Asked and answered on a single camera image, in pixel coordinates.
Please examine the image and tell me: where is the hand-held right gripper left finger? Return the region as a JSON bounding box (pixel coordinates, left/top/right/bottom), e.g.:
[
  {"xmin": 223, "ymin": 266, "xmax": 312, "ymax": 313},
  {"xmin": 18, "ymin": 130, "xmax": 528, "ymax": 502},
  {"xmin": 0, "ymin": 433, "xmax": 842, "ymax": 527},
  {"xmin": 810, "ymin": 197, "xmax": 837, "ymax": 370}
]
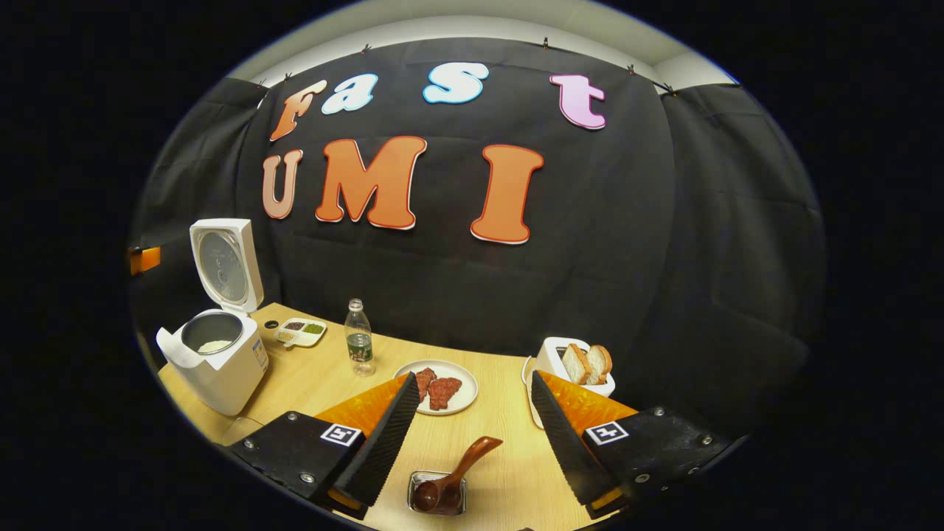
[{"xmin": 225, "ymin": 372, "xmax": 421, "ymax": 521}]

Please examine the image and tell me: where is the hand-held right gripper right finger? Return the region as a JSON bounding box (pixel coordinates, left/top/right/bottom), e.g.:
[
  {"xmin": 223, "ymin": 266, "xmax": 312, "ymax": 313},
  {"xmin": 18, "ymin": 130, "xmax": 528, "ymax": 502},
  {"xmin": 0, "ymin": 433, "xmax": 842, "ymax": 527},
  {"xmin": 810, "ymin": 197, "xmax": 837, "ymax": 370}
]
[{"xmin": 531, "ymin": 370, "xmax": 738, "ymax": 521}]

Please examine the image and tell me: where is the brown wooden spoon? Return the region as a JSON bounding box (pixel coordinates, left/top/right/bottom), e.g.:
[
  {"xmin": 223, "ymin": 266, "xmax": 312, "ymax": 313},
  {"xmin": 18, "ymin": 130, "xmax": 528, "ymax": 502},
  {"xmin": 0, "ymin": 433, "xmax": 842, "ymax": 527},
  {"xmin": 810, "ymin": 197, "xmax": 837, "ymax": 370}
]
[{"xmin": 412, "ymin": 436, "xmax": 504, "ymax": 513}]

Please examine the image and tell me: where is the white rice cooker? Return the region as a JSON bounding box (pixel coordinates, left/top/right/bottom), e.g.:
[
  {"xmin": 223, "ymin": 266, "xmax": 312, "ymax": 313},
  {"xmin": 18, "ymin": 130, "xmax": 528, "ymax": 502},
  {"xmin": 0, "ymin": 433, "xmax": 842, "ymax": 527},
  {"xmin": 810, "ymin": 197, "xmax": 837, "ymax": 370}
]
[{"xmin": 156, "ymin": 218, "xmax": 270, "ymax": 416}]

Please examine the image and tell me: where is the toast bread slice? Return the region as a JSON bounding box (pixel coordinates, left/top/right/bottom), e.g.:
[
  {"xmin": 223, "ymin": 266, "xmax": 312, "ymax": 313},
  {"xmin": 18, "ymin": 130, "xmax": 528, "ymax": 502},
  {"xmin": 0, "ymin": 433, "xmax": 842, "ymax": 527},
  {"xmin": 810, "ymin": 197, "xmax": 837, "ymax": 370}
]
[
  {"xmin": 562, "ymin": 343, "xmax": 593, "ymax": 385},
  {"xmin": 586, "ymin": 344, "xmax": 613, "ymax": 383}
]

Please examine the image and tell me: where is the white toaster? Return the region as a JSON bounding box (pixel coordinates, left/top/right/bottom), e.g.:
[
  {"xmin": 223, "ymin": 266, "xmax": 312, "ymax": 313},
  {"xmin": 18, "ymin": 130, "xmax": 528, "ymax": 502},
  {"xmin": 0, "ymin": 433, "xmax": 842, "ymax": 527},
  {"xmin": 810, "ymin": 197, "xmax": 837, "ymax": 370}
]
[{"xmin": 532, "ymin": 337, "xmax": 617, "ymax": 399}]

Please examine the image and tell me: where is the clear plastic water bottle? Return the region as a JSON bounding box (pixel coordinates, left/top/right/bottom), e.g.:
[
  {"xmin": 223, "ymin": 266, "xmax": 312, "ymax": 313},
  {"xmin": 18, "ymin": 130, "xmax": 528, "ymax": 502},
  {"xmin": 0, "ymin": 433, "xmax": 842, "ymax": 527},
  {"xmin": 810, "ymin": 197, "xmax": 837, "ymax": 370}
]
[{"xmin": 344, "ymin": 299, "xmax": 376, "ymax": 378}]

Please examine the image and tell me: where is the white round plate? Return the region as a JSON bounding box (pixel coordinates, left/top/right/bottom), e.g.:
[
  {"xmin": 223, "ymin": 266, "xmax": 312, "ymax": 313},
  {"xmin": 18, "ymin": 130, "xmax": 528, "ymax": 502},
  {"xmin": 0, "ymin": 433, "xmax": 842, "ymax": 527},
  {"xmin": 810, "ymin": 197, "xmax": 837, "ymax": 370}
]
[{"xmin": 393, "ymin": 359, "xmax": 479, "ymax": 416}]

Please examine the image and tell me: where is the white divided grain dish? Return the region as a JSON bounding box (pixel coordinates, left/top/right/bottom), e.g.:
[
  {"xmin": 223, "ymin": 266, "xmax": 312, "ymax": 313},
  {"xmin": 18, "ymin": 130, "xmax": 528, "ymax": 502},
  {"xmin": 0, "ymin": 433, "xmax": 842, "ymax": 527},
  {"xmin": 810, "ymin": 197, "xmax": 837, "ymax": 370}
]
[{"xmin": 274, "ymin": 318, "xmax": 327, "ymax": 348}]

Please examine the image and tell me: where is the white toaster cord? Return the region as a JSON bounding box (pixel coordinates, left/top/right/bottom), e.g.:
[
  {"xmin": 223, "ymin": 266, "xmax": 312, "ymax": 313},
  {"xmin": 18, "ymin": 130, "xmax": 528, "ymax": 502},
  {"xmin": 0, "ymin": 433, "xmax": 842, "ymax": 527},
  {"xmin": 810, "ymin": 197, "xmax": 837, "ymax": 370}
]
[{"xmin": 521, "ymin": 356, "xmax": 546, "ymax": 430}]

